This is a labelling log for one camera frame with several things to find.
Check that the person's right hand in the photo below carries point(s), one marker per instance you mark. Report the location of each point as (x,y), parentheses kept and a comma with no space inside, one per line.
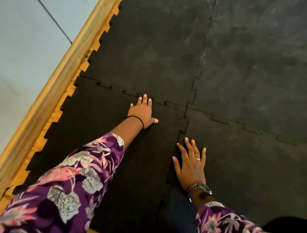
(190,170)

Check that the person's left hand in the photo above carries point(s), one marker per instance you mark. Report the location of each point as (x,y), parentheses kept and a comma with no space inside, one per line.
(142,110)

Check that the black interlocking floor mat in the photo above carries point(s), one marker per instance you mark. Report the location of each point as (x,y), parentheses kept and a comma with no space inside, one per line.
(251,172)
(259,67)
(148,52)
(115,172)

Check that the person's left forearm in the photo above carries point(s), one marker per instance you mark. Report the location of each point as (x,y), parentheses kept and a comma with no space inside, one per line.
(128,130)

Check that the person's right forearm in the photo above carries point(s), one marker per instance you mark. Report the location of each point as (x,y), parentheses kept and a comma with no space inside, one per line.
(201,198)

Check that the black wristband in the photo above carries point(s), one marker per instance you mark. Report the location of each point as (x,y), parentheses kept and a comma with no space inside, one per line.
(138,118)

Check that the silver wristwatch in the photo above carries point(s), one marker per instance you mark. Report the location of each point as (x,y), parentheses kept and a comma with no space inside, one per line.
(200,186)

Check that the wooden baseboard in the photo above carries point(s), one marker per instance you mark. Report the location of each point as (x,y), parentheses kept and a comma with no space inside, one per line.
(52,96)

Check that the purple floral top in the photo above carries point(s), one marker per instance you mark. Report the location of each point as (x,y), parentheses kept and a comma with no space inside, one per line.
(72,187)

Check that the black trousers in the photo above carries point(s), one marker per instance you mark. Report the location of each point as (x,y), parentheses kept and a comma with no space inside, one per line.
(287,225)

